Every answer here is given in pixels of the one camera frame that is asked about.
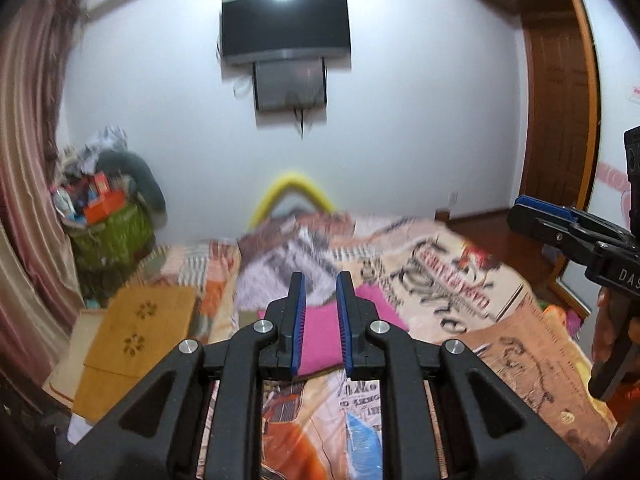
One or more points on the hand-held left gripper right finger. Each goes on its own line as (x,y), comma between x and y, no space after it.
(343,325)

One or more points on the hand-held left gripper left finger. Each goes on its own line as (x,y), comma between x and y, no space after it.
(300,325)

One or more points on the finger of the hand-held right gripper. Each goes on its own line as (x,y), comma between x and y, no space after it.
(545,205)
(545,235)

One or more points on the pink pants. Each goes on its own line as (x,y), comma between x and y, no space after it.
(320,335)

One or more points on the person's right hand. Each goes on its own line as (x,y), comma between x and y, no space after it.
(606,325)

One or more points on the brown wooden door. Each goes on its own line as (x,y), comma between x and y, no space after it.
(555,110)

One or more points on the printed blanket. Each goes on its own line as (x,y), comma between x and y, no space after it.
(475,310)

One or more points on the white wood-framed wardrobe door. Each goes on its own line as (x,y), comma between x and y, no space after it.
(610,85)

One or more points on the yellow foam tube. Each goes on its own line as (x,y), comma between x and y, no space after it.
(295,185)

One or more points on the green patterned bag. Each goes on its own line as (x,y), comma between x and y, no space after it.
(112,240)

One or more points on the orange box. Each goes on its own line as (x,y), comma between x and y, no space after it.
(102,207)

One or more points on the crumpled white plastic bags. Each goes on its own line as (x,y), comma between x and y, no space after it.
(107,142)

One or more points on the striped pink curtain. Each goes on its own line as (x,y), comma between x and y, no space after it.
(30,160)

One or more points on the white wall socket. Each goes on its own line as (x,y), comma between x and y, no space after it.
(453,198)

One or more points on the wooden bed post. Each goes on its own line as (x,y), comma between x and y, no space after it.
(443,215)

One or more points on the small black wall monitor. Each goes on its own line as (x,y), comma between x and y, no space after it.
(290,82)

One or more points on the black wall television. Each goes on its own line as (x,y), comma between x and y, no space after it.
(285,22)

